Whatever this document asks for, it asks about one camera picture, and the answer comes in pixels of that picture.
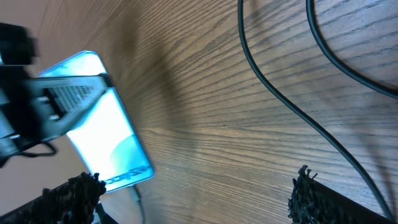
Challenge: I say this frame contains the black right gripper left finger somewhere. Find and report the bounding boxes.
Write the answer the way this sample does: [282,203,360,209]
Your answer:
[1,172,106,224]

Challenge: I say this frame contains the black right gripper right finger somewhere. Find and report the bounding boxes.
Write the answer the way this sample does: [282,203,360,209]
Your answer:
[288,165,392,224]

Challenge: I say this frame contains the Samsung Galaxy S24+ smartphone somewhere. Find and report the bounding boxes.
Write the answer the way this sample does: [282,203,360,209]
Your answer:
[39,50,155,193]

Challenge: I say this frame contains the black USB charging cable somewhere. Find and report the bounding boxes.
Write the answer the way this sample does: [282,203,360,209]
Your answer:
[127,0,398,224]

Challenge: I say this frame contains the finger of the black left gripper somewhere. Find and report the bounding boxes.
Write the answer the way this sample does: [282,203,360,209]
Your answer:
[22,74,109,140]

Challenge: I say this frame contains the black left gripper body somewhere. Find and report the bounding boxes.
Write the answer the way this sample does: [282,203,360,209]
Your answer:
[1,23,43,159]

